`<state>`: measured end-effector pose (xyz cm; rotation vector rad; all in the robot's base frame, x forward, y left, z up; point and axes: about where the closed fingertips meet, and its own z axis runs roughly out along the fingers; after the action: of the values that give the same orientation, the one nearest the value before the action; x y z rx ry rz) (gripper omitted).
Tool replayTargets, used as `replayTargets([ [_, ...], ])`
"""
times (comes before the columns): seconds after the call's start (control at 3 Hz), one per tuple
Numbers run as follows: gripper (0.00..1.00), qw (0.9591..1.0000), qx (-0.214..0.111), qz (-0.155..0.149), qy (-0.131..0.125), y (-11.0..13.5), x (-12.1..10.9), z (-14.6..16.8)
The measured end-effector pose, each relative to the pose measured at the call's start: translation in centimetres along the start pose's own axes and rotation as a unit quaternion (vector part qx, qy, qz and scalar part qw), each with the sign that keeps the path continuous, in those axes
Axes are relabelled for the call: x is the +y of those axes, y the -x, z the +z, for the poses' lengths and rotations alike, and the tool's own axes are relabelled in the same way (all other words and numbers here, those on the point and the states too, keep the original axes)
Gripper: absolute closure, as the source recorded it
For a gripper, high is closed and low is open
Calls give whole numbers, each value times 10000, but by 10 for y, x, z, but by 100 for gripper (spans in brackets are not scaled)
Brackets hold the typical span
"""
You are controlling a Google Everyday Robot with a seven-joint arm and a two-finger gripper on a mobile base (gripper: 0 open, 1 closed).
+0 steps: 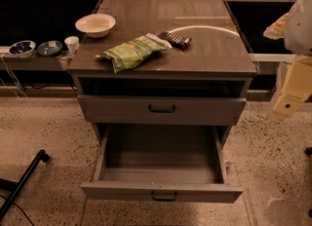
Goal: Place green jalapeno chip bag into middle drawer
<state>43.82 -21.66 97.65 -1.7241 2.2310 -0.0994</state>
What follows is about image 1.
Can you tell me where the open lower drawer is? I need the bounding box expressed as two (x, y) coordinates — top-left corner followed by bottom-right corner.
(81, 124), (243, 203)

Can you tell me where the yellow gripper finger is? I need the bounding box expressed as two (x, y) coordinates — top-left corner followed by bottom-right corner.
(263, 13), (289, 40)

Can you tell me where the grey drawer cabinet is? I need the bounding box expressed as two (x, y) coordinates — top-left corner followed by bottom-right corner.
(68, 0), (256, 141)

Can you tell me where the blue patterned bowl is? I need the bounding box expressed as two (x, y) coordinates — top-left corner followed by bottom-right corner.
(9, 40), (36, 58)

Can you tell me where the green jalapeno chip bag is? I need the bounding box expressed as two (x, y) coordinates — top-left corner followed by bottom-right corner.
(95, 33), (172, 73)

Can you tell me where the black chair leg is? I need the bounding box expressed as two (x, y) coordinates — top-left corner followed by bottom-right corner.
(0, 150), (50, 221)

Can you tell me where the white cable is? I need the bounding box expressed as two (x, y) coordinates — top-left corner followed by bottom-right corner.
(0, 53), (28, 100)

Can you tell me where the large white bowl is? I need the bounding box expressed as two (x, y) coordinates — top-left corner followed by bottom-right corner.
(75, 14), (116, 38)

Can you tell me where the closed upper drawer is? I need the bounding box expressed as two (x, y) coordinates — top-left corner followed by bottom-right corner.
(78, 94), (246, 126)

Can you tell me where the dark snack bar packet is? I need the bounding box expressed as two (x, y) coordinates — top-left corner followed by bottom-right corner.
(158, 31), (191, 50)

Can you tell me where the white paper cup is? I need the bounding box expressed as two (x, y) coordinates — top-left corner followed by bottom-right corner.
(64, 36), (79, 55)

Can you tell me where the blue grey bowl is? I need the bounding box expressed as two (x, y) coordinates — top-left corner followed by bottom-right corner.
(37, 40), (62, 57)

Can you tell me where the low grey side shelf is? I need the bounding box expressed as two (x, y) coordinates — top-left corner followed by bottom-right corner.
(0, 47), (72, 71)

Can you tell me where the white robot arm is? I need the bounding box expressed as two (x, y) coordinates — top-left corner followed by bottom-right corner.
(263, 0), (312, 116)

